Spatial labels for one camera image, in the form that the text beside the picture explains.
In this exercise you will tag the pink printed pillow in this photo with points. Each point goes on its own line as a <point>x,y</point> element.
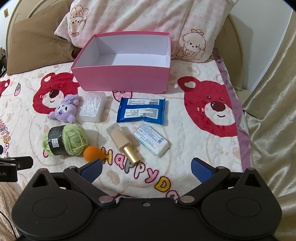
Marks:
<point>138,16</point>

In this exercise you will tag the beige headboard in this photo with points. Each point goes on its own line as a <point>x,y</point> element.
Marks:
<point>233,46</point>

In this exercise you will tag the brown pillow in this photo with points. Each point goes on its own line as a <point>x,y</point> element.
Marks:
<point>34,46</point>

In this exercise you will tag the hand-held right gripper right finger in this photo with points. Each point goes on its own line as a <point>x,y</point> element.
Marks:
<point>202,171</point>

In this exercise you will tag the white tissue packet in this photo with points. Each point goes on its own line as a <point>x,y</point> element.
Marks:
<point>151,140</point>

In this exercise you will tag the orange makeup sponge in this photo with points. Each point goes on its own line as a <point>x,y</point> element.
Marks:
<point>91,153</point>

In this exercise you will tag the clear cotton swab box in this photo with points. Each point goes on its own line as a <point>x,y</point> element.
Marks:
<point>93,107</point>

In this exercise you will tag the gold curtain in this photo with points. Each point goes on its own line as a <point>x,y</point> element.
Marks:
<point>272,104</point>

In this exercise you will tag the yellow wall sticker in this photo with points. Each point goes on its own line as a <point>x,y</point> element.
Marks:
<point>5,12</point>

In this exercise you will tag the beige fleece cloth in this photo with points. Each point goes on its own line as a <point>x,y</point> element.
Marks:
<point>9,199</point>

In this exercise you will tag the blue wet wipes packet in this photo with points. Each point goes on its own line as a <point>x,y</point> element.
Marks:
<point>141,111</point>

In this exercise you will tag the purple plush toy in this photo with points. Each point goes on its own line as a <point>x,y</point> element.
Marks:
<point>66,111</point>

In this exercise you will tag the pink cardboard box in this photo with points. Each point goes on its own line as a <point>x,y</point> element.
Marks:
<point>120,78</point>

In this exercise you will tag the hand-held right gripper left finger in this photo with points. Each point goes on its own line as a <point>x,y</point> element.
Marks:
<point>93,170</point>

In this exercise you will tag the gold-capped foundation bottle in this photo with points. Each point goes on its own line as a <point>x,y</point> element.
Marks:
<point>120,136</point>

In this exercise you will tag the red bear printed blanket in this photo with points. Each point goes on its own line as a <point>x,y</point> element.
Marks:
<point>185,143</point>

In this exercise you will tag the green yarn ball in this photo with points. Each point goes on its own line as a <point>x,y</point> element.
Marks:
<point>74,139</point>

